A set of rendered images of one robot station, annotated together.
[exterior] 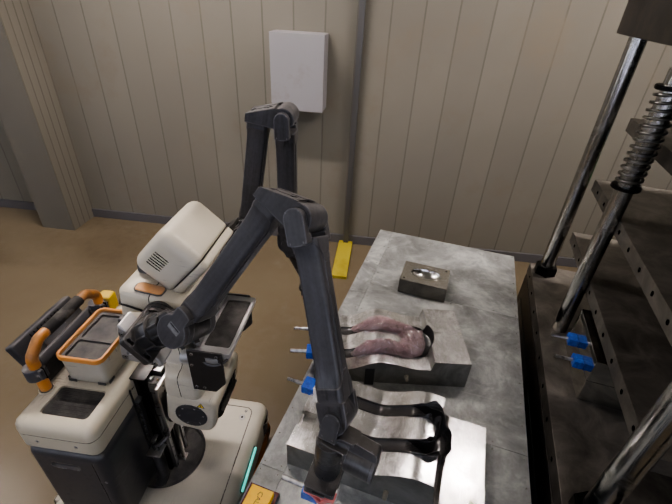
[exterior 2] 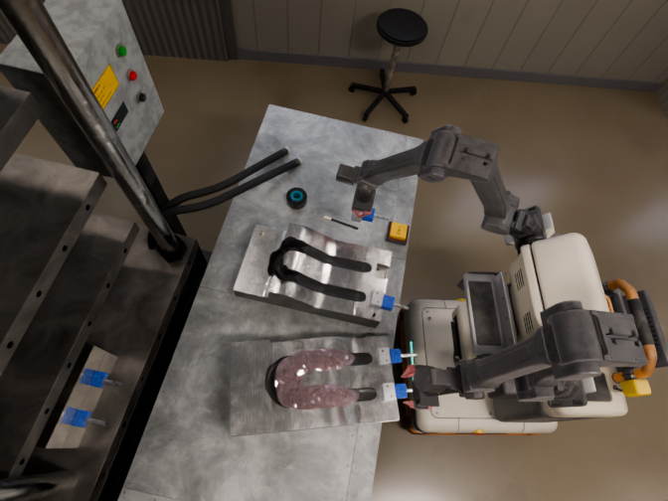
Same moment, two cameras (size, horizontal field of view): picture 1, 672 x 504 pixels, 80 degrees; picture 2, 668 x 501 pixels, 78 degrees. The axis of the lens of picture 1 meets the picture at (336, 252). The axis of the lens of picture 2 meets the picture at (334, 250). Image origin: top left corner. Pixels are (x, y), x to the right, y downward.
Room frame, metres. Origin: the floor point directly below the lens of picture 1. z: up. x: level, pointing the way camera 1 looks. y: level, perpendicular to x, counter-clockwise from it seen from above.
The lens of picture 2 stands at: (1.18, -0.28, 2.18)
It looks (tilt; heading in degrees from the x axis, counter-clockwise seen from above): 64 degrees down; 164
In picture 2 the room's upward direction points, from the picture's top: 12 degrees clockwise
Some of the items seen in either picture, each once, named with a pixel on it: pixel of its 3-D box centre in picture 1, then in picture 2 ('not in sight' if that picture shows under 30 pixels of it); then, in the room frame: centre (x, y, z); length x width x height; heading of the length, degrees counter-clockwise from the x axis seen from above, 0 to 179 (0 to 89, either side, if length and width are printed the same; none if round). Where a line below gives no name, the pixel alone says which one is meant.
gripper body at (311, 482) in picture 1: (327, 462); (365, 192); (0.46, -0.01, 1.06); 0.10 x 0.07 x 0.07; 163
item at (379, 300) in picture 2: (307, 385); (390, 303); (0.79, 0.06, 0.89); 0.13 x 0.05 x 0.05; 72
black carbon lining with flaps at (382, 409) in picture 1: (387, 421); (319, 269); (0.67, -0.17, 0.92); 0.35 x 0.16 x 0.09; 73
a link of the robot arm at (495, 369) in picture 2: (287, 185); (513, 362); (1.08, 0.15, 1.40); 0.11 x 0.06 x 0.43; 175
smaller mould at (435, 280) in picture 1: (424, 280); not in sight; (1.43, -0.40, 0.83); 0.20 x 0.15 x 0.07; 73
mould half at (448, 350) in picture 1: (388, 342); (314, 382); (1.02, -0.20, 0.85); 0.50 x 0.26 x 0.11; 90
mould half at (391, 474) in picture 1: (390, 437); (314, 270); (0.65, -0.18, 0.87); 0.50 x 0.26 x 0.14; 73
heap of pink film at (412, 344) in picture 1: (388, 335); (316, 378); (1.01, -0.20, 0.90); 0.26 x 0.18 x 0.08; 90
